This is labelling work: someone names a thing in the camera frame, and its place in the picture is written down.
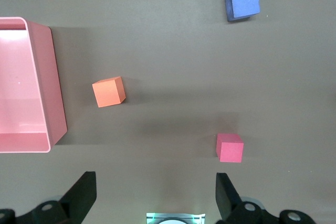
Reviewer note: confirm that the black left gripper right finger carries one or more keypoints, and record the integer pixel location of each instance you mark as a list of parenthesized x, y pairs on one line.
[(231, 208)]

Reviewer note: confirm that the purple foam block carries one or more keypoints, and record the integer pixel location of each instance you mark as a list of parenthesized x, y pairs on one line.
[(244, 2)]

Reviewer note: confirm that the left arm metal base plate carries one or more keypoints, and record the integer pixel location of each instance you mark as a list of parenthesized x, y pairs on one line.
[(151, 217)]

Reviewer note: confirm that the brown table cover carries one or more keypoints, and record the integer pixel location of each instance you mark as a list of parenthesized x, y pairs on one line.
[(170, 77)]

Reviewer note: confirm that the red foam block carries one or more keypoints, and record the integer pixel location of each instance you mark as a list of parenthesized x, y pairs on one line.
[(231, 150)]

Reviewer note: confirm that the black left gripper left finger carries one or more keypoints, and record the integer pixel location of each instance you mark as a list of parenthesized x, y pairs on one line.
[(76, 203)]

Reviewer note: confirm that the pink plastic bin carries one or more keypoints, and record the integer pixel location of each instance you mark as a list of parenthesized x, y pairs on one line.
[(23, 90)]

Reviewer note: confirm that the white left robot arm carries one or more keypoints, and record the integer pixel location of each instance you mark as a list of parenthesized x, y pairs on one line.
[(173, 222)]

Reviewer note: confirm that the orange foam block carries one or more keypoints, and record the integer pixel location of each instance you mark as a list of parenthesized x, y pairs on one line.
[(109, 93)]

